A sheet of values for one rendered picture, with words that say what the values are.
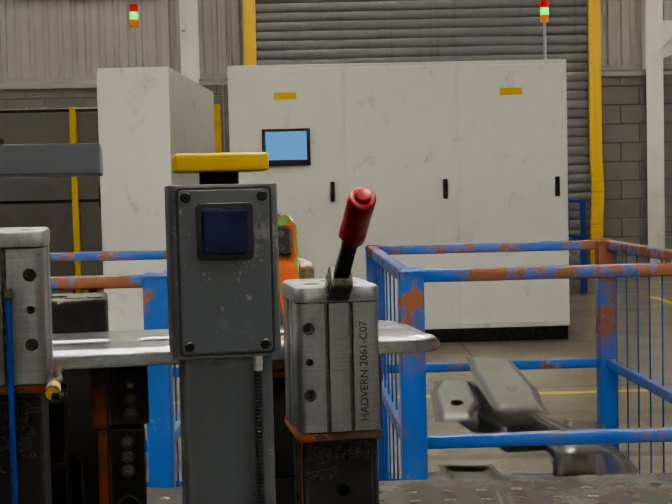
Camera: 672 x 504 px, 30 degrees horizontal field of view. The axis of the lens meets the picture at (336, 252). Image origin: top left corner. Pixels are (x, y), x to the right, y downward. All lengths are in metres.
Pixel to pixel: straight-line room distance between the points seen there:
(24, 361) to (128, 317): 8.04
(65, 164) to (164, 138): 8.15
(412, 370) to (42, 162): 2.14
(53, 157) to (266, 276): 0.15
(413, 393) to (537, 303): 6.26
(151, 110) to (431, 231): 2.15
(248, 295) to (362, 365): 0.20
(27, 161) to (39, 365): 0.24
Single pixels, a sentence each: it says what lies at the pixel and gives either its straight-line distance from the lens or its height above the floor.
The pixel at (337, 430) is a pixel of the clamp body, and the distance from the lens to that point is 0.99.
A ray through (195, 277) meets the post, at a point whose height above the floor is 1.08.
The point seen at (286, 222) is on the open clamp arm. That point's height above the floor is 1.10.
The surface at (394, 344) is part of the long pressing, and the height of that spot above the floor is 1.00.
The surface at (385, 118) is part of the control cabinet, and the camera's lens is 8.92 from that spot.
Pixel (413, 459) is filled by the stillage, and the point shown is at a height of 0.51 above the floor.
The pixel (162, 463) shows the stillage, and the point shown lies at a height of 0.51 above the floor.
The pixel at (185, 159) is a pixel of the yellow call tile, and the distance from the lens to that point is 0.80.
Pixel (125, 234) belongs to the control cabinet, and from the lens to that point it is 8.96.
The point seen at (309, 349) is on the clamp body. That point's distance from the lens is 0.98.
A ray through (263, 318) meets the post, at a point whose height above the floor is 1.05.
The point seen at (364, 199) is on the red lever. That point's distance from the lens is 0.86.
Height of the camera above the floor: 1.14
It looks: 3 degrees down
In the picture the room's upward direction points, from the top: 1 degrees counter-clockwise
